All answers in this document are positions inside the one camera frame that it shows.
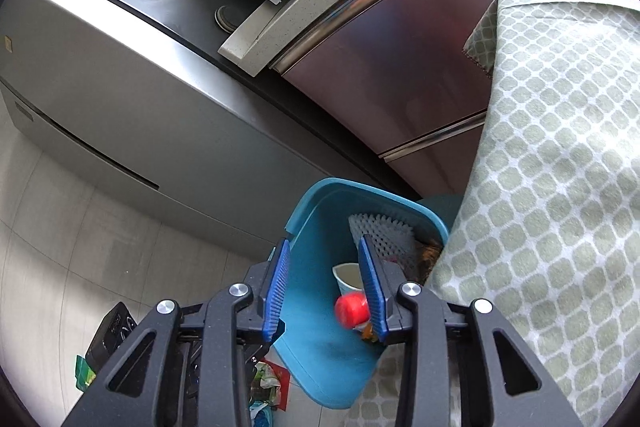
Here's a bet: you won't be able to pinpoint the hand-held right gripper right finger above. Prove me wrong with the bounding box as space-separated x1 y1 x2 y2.
357 234 583 427

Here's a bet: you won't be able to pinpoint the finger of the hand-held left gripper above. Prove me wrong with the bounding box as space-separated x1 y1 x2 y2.
177 339 205 408

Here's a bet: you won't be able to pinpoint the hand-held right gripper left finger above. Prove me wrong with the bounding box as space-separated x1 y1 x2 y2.
62 239 292 427

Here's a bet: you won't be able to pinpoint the small red plastic cup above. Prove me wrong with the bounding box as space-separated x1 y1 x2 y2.
335 291 372 326

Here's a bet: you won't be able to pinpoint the blue plastic bin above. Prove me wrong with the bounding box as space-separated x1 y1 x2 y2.
272 178 451 410

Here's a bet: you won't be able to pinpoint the white foam fruit net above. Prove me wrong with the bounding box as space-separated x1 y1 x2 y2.
348 213 417 274

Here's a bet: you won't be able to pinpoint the red snack wrapper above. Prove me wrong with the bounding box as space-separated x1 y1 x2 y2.
270 357 292 410

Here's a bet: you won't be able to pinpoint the white paper cup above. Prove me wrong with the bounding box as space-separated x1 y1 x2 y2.
332 263 367 297

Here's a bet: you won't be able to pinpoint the green packet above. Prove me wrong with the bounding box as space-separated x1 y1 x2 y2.
75 354 97 391

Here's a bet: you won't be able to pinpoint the brown crumpled wrapper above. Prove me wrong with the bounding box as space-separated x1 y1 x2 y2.
416 241 444 286

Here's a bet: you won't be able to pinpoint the patterned tablecloth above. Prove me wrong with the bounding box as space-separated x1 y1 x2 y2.
345 0 640 427

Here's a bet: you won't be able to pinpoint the pink base cabinets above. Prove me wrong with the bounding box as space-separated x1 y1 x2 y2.
270 0 640 198

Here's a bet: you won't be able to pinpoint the grey refrigerator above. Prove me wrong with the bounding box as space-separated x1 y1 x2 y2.
0 0 418 250

